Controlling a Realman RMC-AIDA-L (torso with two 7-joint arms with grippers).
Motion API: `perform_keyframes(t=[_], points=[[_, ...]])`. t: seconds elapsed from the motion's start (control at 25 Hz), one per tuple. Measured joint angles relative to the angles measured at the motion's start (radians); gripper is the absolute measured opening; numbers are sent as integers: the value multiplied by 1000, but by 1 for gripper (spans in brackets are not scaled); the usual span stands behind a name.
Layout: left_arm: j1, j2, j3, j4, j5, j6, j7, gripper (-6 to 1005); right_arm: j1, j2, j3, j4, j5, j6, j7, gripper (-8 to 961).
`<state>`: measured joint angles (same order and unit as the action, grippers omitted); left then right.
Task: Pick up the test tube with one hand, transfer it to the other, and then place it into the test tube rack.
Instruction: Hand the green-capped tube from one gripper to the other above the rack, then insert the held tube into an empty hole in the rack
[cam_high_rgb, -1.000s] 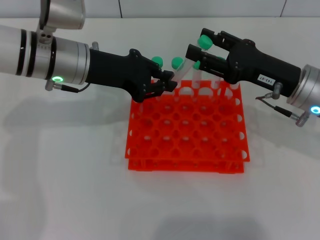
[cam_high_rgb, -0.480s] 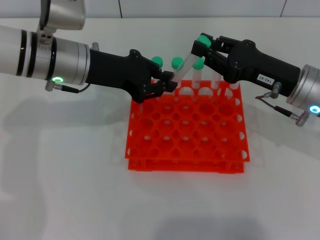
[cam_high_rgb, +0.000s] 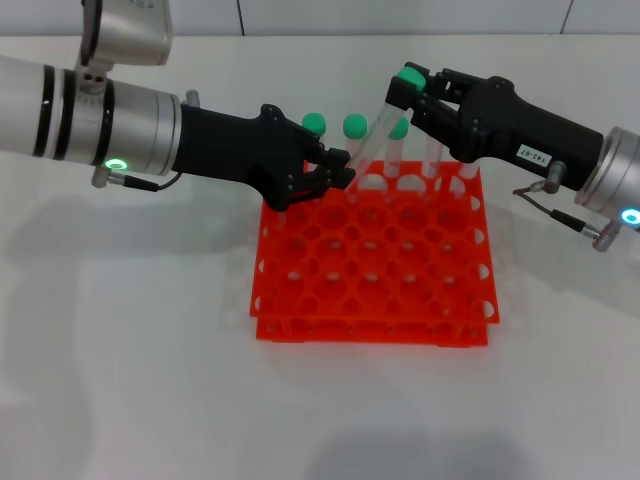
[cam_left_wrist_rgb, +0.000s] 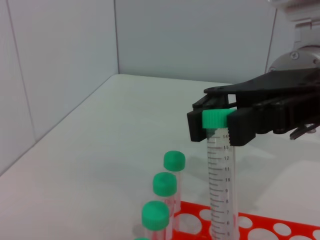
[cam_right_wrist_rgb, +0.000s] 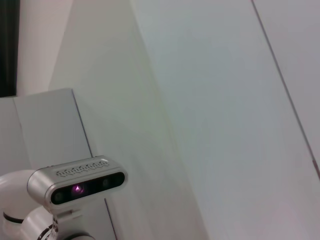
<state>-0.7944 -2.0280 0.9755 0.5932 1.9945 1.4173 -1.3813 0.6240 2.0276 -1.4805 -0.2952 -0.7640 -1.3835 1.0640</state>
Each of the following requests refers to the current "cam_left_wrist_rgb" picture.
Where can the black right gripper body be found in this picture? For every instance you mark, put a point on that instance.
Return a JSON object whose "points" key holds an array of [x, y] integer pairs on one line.
{"points": [[275, 85]]}

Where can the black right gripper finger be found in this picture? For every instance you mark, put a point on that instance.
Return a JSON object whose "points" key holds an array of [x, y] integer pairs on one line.
{"points": [[240, 130], [195, 125]]}

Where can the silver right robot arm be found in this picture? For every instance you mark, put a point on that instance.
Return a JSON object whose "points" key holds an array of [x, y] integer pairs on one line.
{"points": [[300, 57]]}

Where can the orange test tube rack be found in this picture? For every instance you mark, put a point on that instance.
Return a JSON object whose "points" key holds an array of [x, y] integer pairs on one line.
{"points": [[265, 225]]}

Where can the green capped clear test tube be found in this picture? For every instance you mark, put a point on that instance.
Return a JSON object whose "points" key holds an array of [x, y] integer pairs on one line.
{"points": [[221, 187], [175, 161], [165, 185], [155, 215], [141, 238]]}

